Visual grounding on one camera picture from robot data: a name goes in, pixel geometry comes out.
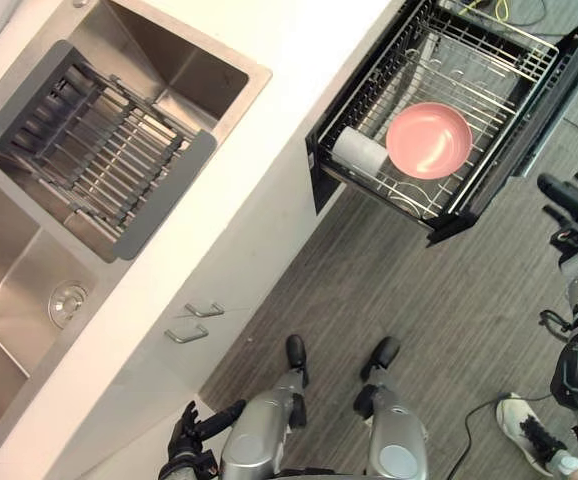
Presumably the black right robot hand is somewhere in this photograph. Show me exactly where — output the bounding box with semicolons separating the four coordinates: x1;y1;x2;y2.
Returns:
537;172;578;252

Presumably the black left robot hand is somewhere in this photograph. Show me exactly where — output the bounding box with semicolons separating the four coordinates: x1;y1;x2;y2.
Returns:
168;398;248;459

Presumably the black dishwasher drawer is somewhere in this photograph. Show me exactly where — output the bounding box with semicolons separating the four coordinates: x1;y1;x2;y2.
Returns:
304;0;578;249

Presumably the round steel sink drain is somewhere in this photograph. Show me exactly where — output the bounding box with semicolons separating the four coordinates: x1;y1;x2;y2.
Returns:
47;279;91;325

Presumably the white frosted cup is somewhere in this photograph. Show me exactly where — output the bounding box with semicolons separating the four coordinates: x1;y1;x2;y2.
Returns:
334;126;390;177

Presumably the stainless steel double sink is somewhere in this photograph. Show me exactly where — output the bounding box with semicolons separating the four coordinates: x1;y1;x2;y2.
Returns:
0;0;274;453

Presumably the pink round bowl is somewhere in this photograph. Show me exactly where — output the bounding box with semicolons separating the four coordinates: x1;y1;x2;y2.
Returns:
385;102;474;178

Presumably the silver right robot leg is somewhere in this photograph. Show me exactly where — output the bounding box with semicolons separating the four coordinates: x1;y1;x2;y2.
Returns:
352;335;431;480

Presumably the person's foot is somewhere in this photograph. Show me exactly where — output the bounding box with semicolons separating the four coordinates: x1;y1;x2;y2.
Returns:
495;392;578;479

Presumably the white kitchen counter cabinet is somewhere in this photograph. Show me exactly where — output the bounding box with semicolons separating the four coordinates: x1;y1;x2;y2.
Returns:
0;0;445;480

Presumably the grey roll-up drying rack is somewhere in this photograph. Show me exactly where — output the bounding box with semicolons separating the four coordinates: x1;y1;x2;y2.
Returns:
0;40;218;264

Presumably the silver cabinet door handle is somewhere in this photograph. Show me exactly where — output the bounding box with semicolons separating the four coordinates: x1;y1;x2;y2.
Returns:
164;323;210;346
184;301;226;319

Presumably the steel wire dish rack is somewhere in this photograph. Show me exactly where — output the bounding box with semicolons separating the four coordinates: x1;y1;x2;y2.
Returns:
317;2;561;222

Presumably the yellow cable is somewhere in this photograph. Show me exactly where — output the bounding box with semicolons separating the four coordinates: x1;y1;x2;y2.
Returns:
457;0;514;22

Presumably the black floor cable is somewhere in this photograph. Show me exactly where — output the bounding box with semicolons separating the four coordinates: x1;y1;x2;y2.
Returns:
447;393;556;480

